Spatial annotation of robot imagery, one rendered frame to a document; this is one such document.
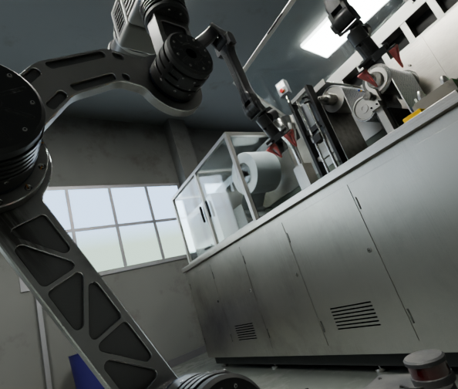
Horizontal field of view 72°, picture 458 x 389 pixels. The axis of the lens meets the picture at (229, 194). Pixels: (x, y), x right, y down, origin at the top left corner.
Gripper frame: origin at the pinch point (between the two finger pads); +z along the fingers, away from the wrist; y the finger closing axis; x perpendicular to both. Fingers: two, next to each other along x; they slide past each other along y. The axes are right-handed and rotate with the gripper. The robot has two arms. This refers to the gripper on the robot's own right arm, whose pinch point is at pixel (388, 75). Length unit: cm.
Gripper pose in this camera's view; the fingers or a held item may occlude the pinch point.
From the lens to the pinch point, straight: 129.2
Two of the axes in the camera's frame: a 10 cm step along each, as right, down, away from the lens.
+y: -5.6, 4.2, 7.1
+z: 6.4, 7.6, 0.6
